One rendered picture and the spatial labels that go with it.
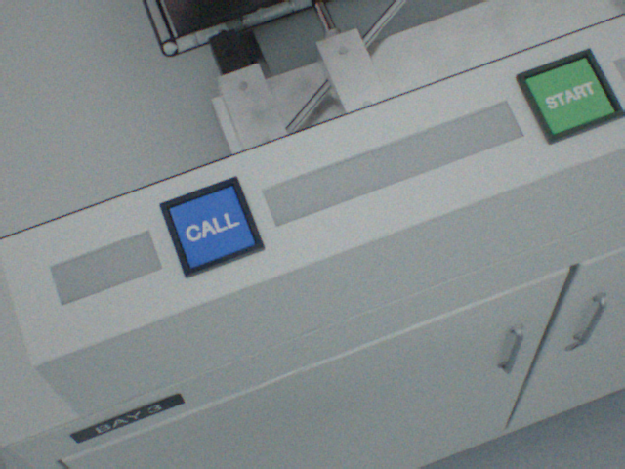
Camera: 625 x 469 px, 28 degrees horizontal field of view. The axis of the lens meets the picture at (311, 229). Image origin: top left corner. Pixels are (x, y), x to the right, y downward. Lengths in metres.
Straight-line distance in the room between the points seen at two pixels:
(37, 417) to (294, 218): 0.26
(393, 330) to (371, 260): 0.18
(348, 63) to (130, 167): 0.20
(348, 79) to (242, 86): 0.08
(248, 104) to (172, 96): 0.13
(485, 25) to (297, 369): 0.32
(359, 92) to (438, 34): 0.09
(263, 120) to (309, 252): 0.14
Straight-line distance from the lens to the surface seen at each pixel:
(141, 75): 1.06
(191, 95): 1.04
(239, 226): 0.83
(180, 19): 0.98
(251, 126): 0.92
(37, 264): 0.85
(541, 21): 1.00
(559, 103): 0.87
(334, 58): 0.95
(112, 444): 1.05
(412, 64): 0.97
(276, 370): 1.02
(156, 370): 0.91
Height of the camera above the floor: 1.73
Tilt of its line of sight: 68 degrees down
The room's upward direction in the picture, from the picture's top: 7 degrees counter-clockwise
